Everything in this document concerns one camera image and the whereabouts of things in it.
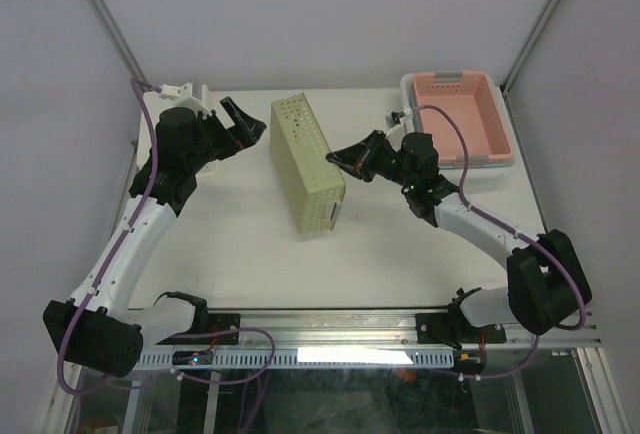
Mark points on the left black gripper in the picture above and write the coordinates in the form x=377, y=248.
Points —
x=245, y=134

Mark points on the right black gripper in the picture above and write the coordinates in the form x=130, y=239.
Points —
x=358, y=158

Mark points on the green perforated basket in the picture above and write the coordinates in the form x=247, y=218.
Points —
x=314, y=189

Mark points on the white perforated basket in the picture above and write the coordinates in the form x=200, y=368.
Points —
x=156, y=106

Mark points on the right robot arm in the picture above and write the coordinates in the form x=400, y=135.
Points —
x=545, y=282

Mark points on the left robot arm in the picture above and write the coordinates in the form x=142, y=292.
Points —
x=94, y=328

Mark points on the white bottom basket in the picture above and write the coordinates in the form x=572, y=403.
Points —
x=407, y=84

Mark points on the pink perforated basket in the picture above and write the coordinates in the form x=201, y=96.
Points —
x=460, y=114

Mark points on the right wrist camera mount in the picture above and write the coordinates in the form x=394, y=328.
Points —
x=399, y=123

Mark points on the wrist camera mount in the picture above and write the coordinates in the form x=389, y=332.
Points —
x=399, y=123
x=192, y=95

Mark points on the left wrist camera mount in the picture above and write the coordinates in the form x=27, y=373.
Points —
x=192, y=95

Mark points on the aluminium mounting rail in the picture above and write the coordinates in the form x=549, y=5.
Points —
x=382, y=328

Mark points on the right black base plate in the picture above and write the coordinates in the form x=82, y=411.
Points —
x=454, y=330

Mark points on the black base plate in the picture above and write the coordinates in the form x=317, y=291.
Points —
x=454, y=330
x=217, y=322

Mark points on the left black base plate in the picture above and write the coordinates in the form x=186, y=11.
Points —
x=217, y=322

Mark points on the white slotted cable duct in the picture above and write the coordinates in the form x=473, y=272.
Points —
x=300, y=358

